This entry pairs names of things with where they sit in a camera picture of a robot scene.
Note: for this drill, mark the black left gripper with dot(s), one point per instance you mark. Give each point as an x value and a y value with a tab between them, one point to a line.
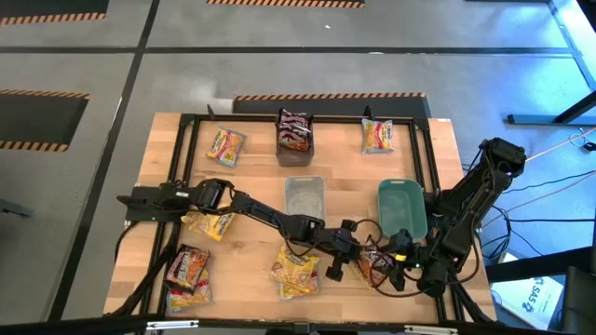
340	244

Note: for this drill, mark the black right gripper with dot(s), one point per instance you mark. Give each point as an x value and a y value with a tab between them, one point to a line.
412	265

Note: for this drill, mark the black fire noodle pack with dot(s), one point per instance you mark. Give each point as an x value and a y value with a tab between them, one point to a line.
188	267
295	139
378	266
294	120

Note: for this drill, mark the yellow creamy chicken ramen pack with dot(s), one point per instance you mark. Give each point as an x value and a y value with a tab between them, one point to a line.
295	272
357	278
212	227

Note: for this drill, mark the smoky translucent plastic bin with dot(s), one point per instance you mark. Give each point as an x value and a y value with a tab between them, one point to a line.
293	159

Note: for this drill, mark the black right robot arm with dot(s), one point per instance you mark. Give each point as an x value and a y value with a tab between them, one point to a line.
475	195

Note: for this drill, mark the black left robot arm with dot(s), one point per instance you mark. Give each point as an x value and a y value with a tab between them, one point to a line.
261	209

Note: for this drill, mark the green plastic bin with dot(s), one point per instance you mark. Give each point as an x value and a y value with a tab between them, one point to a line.
401	207

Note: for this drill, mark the pale grey plastic bin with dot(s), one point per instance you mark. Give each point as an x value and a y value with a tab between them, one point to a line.
305	197

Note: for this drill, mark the orange snack packet top-right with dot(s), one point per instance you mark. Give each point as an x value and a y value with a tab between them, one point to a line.
378	136

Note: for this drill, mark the white printed cardboard box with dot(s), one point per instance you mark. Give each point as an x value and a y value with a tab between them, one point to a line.
526	302

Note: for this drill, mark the black hazard-striped floor mat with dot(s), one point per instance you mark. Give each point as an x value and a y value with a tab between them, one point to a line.
46	5
326	107
37	121
279	3

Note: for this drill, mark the orange snack packet top-left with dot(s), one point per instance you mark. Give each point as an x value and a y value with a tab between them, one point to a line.
226	146

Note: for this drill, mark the yellow packet under left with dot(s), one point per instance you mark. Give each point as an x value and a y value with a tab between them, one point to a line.
191	300

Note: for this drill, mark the black overhead rig bar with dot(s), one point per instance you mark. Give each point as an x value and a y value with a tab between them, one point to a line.
70	328

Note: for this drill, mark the grey furniture foot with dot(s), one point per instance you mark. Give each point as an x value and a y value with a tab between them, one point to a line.
14	208

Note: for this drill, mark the silver rig bracket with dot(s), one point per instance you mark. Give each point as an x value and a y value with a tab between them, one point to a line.
172	325
430	330

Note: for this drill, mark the black frame bracket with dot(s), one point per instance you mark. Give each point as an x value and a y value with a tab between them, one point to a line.
211	113
369	114

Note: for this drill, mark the black desk frame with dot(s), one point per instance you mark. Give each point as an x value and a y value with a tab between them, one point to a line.
531	119

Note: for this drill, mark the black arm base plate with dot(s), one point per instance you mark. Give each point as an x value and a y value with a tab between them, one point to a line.
139	211

